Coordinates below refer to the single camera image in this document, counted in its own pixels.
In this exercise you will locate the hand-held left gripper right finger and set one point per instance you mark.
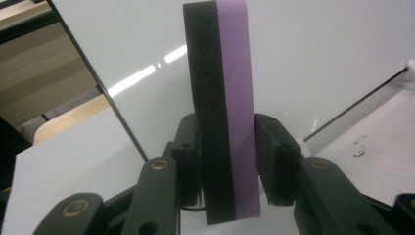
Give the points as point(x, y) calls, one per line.
point(277, 163)

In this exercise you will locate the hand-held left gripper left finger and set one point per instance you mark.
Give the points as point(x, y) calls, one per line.
point(186, 156)

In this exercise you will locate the white whiteboard with black rim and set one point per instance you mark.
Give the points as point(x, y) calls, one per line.
point(310, 49)

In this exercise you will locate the light wooden board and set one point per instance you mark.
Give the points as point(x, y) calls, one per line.
point(71, 119)

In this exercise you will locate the purple and black whiteboard eraser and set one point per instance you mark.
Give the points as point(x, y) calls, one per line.
point(212, 98)

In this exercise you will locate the black horizontal rail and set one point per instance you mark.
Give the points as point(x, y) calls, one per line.
point(26, 27)

